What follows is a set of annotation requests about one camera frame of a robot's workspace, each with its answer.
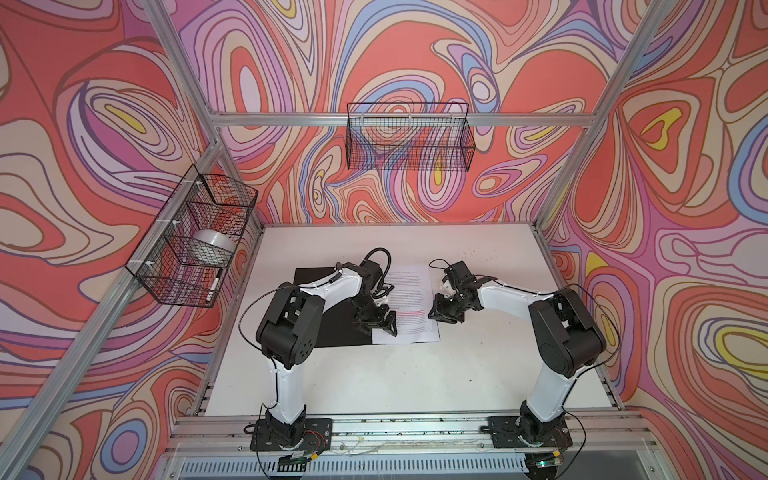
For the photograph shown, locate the aluminium frame post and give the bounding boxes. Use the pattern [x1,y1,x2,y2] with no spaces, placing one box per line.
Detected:
[140,0,265,229]

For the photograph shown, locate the printed paper sheets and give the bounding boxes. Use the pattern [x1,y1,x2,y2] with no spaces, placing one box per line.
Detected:
[372,264,440,345]

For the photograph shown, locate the black wire basket left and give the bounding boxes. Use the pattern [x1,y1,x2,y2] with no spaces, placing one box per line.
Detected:
[125,166,258,308]

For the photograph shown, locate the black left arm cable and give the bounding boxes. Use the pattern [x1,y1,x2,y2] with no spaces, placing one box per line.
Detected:
[362,247,393,283]

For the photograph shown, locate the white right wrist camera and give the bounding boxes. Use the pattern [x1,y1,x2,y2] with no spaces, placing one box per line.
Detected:
[438,279,456,297]

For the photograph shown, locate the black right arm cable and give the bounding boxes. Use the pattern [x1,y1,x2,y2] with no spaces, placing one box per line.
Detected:
[563,283,622,385]

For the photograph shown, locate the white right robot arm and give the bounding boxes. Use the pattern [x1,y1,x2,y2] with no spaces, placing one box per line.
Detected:
[428,262,607,446]

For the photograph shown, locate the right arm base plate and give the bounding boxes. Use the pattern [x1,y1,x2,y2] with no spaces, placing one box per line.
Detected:
[479,414,573,450]

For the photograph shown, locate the aluminium front rail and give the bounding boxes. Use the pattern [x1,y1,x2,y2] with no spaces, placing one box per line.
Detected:
[155,409,675,479]

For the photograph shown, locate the black wire basket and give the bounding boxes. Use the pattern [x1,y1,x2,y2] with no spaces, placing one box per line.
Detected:
[125,166,258,308]
[345,100,476,172]

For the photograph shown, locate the silver tape roll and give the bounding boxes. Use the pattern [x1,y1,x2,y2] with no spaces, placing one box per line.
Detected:
[193,229,236,252]

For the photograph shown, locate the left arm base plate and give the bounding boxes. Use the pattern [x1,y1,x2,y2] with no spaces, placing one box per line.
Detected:
[243,417,333,453]

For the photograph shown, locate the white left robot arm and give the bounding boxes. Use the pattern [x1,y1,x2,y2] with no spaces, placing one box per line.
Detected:
[255,260,397,445]

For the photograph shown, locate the white and black file folder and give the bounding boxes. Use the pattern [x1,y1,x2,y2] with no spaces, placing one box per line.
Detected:
[317,301,374,348]

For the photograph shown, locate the black wire basket rear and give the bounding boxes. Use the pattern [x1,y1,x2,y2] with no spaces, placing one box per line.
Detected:
[345,100,476,172]

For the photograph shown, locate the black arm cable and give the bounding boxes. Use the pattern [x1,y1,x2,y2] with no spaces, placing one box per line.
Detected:
[563,283,622,385]
[362,247,393,283]

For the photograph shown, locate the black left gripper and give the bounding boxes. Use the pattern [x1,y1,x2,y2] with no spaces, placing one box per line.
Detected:
[348,296,399,335]

